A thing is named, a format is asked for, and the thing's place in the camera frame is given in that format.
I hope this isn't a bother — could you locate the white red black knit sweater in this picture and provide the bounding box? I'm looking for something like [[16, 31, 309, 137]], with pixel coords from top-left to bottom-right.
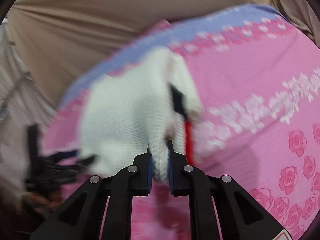
[[79, 47, 203, 182]]

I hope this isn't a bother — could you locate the person's left hand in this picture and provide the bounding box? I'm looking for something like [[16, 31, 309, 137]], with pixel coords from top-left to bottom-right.
[[23, 189, 63, 217]]

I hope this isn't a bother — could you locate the white satin curtain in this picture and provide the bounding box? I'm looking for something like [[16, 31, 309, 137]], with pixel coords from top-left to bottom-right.
[[1, 21, 55, 208]]

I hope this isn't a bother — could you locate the beige fabric backdrop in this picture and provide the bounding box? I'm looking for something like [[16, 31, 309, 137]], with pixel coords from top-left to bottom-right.
[[7, 0, 319, 106]]

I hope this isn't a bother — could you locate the pink floral bed sheet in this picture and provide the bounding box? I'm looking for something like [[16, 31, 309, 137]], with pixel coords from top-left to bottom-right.
[[42, 4, 319, 239]]

